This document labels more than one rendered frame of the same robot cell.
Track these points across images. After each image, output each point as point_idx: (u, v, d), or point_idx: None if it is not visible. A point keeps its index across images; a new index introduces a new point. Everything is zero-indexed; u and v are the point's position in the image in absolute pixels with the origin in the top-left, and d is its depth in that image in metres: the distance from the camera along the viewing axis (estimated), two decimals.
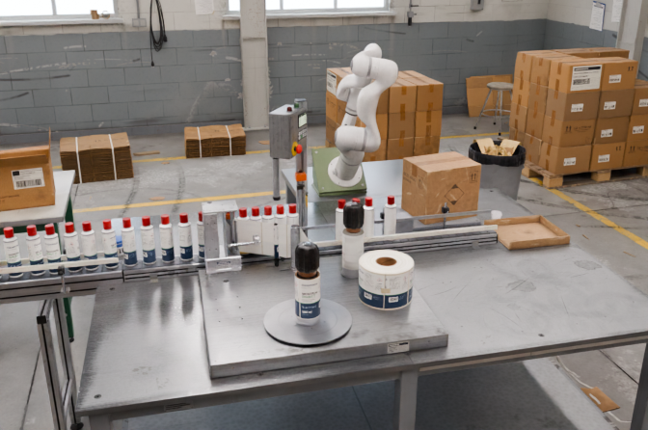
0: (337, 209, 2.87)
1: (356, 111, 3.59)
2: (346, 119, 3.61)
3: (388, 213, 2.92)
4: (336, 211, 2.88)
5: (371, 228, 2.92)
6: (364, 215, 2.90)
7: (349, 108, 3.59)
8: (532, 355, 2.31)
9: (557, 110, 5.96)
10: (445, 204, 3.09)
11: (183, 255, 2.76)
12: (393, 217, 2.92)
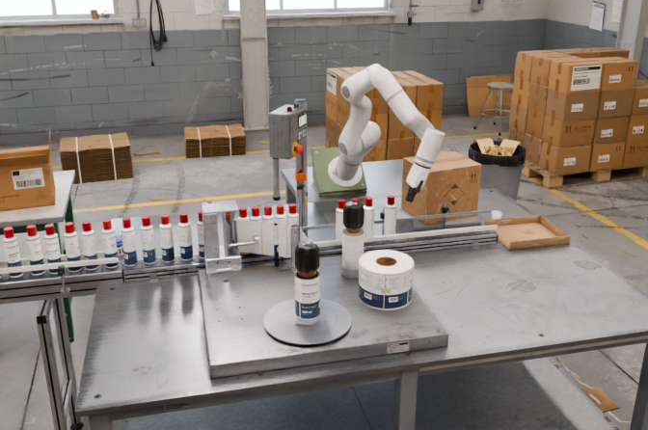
0: (337, 209, 2.87)
1: (433, 162, 2.87)
2: (422, 174, 2.86)
3: (388, 213, 2.92)
4: (336, 211, 2.88)
5: (371, 228, 2.92)
6: (364, 215, 2.90)
7: (426, 160, 2.85)
8: (532, 355, 2.31)
9: (557, 110, 5.96)
10: (445, 204, 3.09)
11: (183, 255, 2.76)
12: (393, 217, 2.92)
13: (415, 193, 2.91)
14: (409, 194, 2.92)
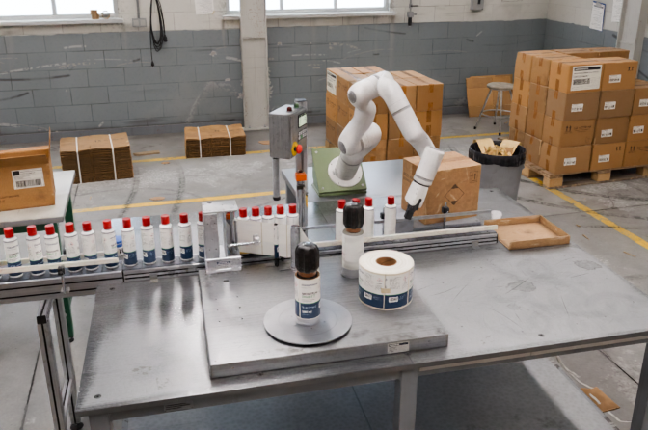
0: (337, 209, 2.87)
1: (432, 180, 2.89)
2: (421, 192, 2.88)
3: (388, 213, 2.92)
4: (336, 211, 2.88)
5: (371, 228, 2.92)
6: (364, 215, 2.90)
7: (425, 178, 2.87)
8: (532, 355, 2.31)
9: (557, 110, 5.96)
10: (445, 204, 3.09)
11: (183, 255, 2.76)
12: (393, 217, 2.92)
13: (413, 210, 2.93)
14: (408, 211, 2.94)
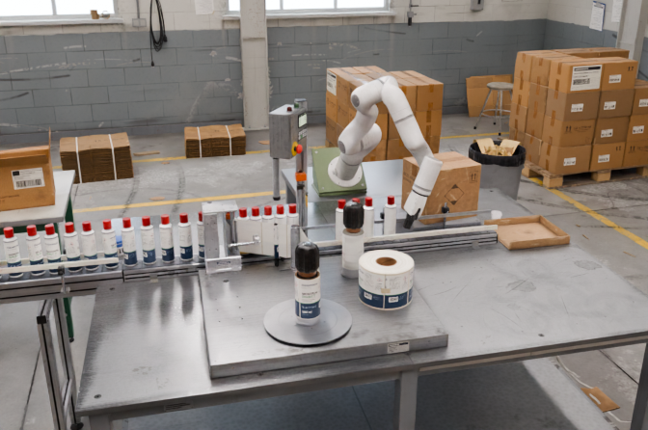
0: (337, 209, 2.87)
1: (431, 190, 2.91)
2: (420, 201, 2.90)
3: (388, 213, 2.92)
4: (336, 211, 2.88)
5: (371, 228, 2.92)
6: (364, 215, 2.90)
7: (424, 188, 2.89)
8: (532, 355, 2.31)
9: (557, 110, 5.96)
10: (445, 204, 3.09)
11: (183, 255, 2.76)
12: (393, 217, 2.92)
13: (413, 220, 2.95)
14: (407, 221, 2.96)
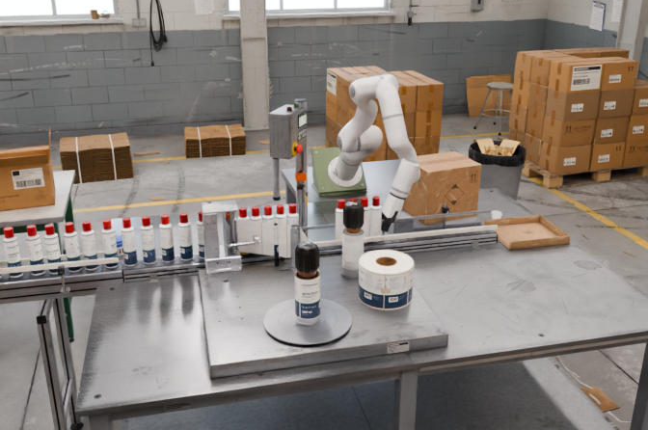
0: (336, 209, 2.87)
1: (408, 193, 2.89)
2: (397, 204, 2.88)
3: (373, 214, 2.90)
4: (335, 211, 2.88)
5: (367, 228, 2.91)
6: None
7: (401, 191, 2.87)
8: (532, 355, 2.31)
9: (557, 110, 5.96)
10: (445, 204, 3.09)
11: (183, 255, 2.76)
12: (379, 218, 2.91)
13: (390, 223, 2.93)
14: (384, 224, 2.94)
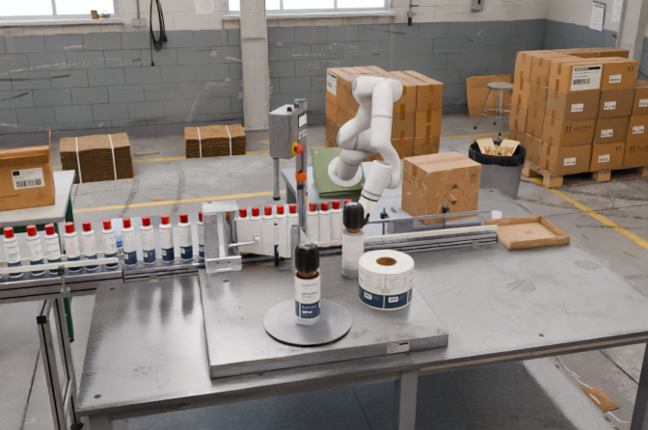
0: (307, 211, 2.85)
1: (380, 195, 2.86)
2: (369, 206, 2.85)
3: None
4: (307, 213, 2.86)
5: (338, 230, 2.89)
6: (331, 218, 2.87)
7: (373, 193, 2.84)
8: (532, 355, 2.31)
9: (557, 110, 5.96)
10: (445, 204, 3.09)
11: (183, 255, 2.76)
12: None
13: (362, 226, 2.90)
14: None
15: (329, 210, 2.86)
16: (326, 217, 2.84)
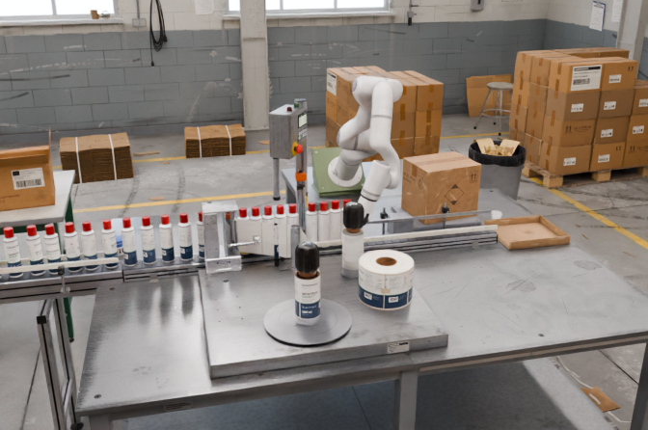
0: (307, 211, 2.85)
1: (379, 195, 2.86)
2: (368, 206, 2.85)
3: None
4: (306, 213, 2.86)
5: (337, 230, 2.88)
6: (330, 218, 2.87)
7: (372, 193, 2.84)
8: (532, 355, 2.31)
9: (557, 110, 5.96)
10: (445, 204, 3.09)
11: (183, 255, 2.76)
12: None
13: (362, 226, 2.90)
14: None
15: (328, 210, 2.86)
16: (325, 217, 2.84)
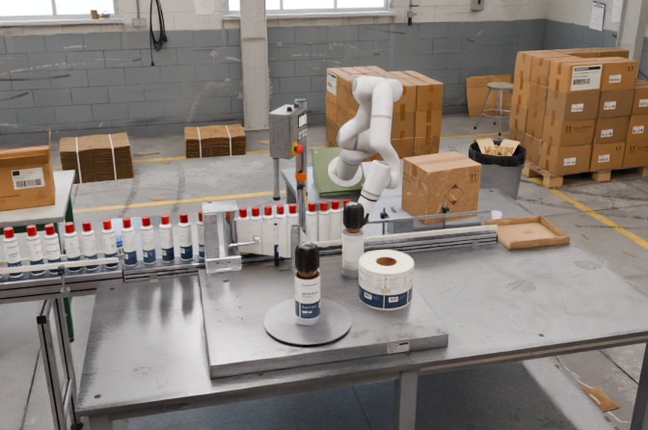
0: (307, 211, 2.85)
1: (379, 195, 2.86)
2: (368, 206, 2.85)
3: None
4: (306, 213, 2.86)
5: (337, 230, 2.88)
6: (330, 218, 2.87)
7: (372, 193, 2.84)
8: (532, 355, 2.31)
9: (557, 110, 5.96)
10: (445, 204, 3.09)
11: (183, 255, 2.76)
12: None
13: (362, 226, 2.90)
14: None
15: (328, 210, 2.86)
16: (325, 217, 2.84)
